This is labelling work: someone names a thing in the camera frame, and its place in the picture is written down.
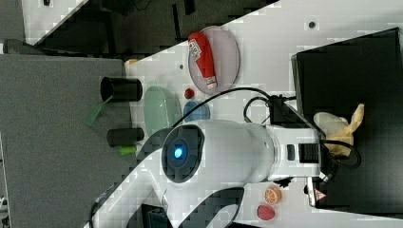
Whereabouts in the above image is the grey round plate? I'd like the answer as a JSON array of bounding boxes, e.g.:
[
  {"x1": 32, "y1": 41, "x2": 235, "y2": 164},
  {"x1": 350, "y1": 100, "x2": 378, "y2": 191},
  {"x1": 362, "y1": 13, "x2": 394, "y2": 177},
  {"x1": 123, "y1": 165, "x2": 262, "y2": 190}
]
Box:
[{"x1": 188, "y1": 26, "x2": 240, "y2": 95}]

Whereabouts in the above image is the green lime toy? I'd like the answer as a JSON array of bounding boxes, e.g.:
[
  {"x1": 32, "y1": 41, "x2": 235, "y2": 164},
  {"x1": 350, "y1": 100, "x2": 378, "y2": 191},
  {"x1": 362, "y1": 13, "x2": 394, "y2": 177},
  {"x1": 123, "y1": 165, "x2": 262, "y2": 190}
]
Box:
[{"x1": 119, "y1": 145, "x2": 137, "y2": 156}]

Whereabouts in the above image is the peeled toy banana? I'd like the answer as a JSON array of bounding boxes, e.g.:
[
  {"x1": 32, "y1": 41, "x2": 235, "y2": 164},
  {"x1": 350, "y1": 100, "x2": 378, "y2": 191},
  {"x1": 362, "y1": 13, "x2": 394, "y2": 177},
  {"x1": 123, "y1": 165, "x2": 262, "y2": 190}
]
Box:
[{"x1": 314, "y1": 104, "x2": 365, "y2": 145}]

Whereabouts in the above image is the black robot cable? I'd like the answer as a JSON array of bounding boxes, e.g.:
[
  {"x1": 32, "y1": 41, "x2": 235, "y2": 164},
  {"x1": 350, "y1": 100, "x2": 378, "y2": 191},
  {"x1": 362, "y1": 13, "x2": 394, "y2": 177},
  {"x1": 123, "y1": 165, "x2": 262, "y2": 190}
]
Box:
[{"x1": 170, "y1": 86, "x2": 362, "y2": 170}]

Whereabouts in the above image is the small red strawberry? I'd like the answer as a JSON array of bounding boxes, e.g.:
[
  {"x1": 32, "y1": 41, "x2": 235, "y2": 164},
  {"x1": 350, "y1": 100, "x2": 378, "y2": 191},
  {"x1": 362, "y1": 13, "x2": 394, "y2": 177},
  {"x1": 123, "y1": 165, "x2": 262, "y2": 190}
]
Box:
[{"x1": 184, "y1": 88, "x2": 195, "y2": 99}]

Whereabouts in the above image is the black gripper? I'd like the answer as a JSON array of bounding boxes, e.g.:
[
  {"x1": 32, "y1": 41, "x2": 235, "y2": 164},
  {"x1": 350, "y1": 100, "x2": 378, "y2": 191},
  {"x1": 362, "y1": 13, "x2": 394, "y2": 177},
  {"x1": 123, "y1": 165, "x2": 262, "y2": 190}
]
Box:
[{"x1": 319, "y1": 140, "x2": 338, "y2": 184}]

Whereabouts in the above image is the orange half toy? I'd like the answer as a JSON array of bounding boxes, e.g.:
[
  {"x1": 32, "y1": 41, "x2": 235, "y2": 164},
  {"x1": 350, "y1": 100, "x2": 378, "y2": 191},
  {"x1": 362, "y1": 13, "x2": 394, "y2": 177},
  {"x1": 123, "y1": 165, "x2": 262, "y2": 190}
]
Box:
[{"x1": 265, "y1": 185, "x2": 282, "y2": 204}]

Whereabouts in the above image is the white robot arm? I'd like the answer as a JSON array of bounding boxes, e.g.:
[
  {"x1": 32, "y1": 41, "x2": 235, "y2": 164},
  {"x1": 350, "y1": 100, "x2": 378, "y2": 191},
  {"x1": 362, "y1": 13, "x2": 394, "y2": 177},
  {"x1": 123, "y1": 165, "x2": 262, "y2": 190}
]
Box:
[{"x1": 84, "y1": 120, "x2": 330, "y2": 228}]

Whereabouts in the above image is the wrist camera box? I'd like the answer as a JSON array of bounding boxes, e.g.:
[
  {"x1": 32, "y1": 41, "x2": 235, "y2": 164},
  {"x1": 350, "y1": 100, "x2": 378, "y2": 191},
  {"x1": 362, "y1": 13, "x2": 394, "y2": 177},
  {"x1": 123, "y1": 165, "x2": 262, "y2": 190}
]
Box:
[{"x1": 269, "y1": 95, "x2": 314, "y2": 128}]

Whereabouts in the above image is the short black cup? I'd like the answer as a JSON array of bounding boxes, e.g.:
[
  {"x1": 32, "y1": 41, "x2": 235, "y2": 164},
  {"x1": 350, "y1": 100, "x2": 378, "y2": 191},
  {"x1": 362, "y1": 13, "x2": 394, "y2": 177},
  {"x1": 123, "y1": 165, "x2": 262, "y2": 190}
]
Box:
[{"x1": 106, "y1": 127, "x2": 144, "y2": 147}]

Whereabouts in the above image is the large red strawberry toy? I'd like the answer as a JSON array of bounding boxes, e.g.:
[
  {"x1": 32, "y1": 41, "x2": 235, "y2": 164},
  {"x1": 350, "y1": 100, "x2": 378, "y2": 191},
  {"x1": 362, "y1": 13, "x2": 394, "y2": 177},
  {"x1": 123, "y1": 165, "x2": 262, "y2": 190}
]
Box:
[{"x1": 257, "y1": 205, "x2": 276, "y2": 220}]

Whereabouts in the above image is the green oval colander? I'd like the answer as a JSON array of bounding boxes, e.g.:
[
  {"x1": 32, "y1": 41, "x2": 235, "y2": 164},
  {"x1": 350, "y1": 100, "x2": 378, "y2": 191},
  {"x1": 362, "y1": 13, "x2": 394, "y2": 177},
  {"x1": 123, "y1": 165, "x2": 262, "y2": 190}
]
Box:
[{"x1": 144, "y1": 85, "x2": 182, "y2": 136}]

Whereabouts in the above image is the blue bowl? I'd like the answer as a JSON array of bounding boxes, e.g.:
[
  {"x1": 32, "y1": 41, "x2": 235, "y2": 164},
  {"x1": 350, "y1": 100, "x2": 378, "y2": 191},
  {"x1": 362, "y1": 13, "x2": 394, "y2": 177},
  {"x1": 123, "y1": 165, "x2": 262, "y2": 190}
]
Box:
[{"x1": 183, "y1": 101, "x2": 210, "y2": 122}]

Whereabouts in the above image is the tall black cup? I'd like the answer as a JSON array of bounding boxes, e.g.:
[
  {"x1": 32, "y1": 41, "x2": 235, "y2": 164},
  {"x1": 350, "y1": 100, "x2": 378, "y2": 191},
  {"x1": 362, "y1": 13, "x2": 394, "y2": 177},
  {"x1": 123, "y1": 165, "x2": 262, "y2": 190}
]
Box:
[{"x1": 100, "y1": 77, "x2": 143, "y2": 103}]

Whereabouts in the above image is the black toaster oven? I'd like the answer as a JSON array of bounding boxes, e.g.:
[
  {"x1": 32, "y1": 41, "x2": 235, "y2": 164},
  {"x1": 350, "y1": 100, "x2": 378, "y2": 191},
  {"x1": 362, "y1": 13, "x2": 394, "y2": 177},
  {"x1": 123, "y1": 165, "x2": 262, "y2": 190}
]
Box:
[{"x1": 290, "y1": 27, "x2": 403, "y2": 217}]

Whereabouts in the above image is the red ketchup bottle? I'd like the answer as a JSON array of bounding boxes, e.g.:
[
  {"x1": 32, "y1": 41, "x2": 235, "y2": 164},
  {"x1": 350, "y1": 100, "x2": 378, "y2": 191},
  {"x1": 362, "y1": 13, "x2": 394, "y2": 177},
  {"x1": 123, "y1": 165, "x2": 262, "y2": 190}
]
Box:
[{"x1": 188, "y1": 31, "x2": 218, "y2": 89}]

